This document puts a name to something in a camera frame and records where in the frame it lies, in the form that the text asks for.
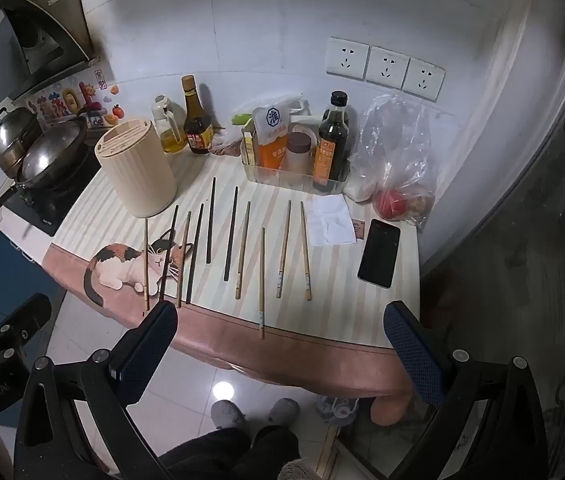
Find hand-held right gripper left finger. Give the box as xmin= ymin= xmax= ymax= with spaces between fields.
xmin=14 ymin=301 xmax=179 ymax=480

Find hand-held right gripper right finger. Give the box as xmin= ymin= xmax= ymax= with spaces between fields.
xmin=383 ymin=301 xmax=548 ymax=480

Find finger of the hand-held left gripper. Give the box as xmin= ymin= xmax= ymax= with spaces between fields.
xmin=0 ymin=292 xmax=53 ymax=378

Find thin wooden chopstick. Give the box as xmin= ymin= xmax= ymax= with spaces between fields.
xmin=176 ymin=211 xmax=192 ymax=308
xmin=144 ymin=217 xmax=150 ymax=311

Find dark brown chopstick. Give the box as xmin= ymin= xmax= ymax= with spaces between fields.
xmin=159 ymin=205 xmax=179 ymax=302

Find black chopstick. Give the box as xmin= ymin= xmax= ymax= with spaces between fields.
xmin=223 ymin=186 xmax=239 ymax=282
xmin=206 ymin=177 xmax=216 ymax=265
xmin=186 ymin=203 xmax=204 ymax=305

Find light wooden chopstick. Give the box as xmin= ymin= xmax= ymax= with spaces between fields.
xmin=235 ymin=201 xmax=252 ymax=300

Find beige cylindrical utensil holder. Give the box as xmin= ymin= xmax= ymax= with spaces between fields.
xmin=94 ymin=117 xmax=178 ymax=219

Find blue cabinet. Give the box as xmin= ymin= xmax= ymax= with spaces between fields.
xmin=0 ymin=220 xmax=66 ymax=426

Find pale patterned floor object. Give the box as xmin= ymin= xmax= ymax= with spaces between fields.
xmin=315 ymin=394 xmax=361 ymax=427

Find cat printed striped table mat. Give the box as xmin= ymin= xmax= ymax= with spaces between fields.
xmin=42 ymin=152 xmax=423 ymax=423

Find grey slipper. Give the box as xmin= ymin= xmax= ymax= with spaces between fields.
xmin=267 ymin=397 xmax=300 ymax=427
xmin=211 ymin=400 xmax=246 ymax=430

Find black smartphone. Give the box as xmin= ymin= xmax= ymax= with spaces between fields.
xmin=357 ymin=218 xmax=402 ymax=289

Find black induction cooker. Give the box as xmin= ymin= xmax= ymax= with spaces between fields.
xmin=5 ymin=147 xmax=103 ymax=238

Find person's dark trousers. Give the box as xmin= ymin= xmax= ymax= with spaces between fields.
xmin=160 ymin=425 xmax=301 ymax=480

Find red tomato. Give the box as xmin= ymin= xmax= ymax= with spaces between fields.
xmin=374 ymin=187 xmax=411 ymax=221

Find white paper sheet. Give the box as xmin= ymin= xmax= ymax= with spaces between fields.
xmin=307 ymin=194 xmax=358 ymax=247

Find steel wok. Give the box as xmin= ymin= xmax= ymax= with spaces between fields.
xmin=0 ymin=117 xmax=88 ymax=226

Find small white pouch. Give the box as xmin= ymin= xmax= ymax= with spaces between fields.
xmin=343 ymin=170 xmax=378 ymax=203

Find steel steamer pot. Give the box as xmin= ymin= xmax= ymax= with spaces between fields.
xmin=0 ymin=106 xmax=43 ymax=178

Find clear plastic bag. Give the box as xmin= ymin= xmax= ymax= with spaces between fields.
xmin=345 ymin=94 xmax=438 ymax=228

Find bag of pink dried food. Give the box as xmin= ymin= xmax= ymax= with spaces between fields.
xmin=210 ymin=127 xmax=243 ymax=157

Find clear cooking oil bottle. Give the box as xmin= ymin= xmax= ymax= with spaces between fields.
xmin=151 ymin=95 xmax=188 ymax=155

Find clear plastic organizer box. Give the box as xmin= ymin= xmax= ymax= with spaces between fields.
xmin=241 ymin=132 xmax=351 ymax=195

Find black capped soy sauce bottle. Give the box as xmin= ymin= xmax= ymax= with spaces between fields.
xmin=313 ymin=91 xmax=351 ymax=193

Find yellow capped dark sauce bottle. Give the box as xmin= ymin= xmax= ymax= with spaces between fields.
xmin=181 ymin=75 xmax=214 ymax=155

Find yellow seasoning box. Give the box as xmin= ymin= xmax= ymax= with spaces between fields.
xmin=241 ymin=119 xmax=258 ymax=166

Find brown lidded jar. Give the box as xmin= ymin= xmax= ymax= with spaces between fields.
xmin=282 ymin=131 xmax=319 ymax=173

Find orange and white seasoning packet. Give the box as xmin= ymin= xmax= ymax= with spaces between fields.
xmin=252 ymin=105 xmax=293 ymax=171

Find white plastic jug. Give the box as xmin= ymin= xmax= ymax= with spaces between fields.
xmin=282 ymin=95 xmax=324 ymax=133

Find range hood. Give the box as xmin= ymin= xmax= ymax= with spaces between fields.
xmin=0 ymin=0 xmax=102 ymax=109

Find colourful wall stickers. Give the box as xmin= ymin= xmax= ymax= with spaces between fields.
xmin=27 ymin=70 xmax=128 ymax=129

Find white wall socket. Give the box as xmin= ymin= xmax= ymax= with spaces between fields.
xmin=365 ymin=46 xmax=410 ymax=90
xmin=403 ymin=57 xmax=447 ymax=102
xmin=325 ymin=36 xmax=371 ymax=81

